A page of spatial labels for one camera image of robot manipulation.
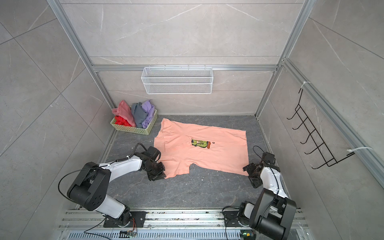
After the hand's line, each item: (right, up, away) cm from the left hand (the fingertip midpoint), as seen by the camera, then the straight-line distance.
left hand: (167, 172), depth 88 cm
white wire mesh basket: (+4, +60, +12) cm, 61 cm away
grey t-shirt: (-23, +37, +16) cm, 47 cm away
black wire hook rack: (+72, +27, -17) cm, 79 cm away
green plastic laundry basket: (-28, +26, +16) cm, 41 cm away
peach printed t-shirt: (+8, +15, +13) cm, 22 cm away
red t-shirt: (-34, +32, +10) cm, 48 cm away
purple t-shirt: (-17, +41, +19) cm, 48 cm away
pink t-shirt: (-34, +39, +18) cm, 55 cm away
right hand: (+48, +1, -1) cm, 48 cm away
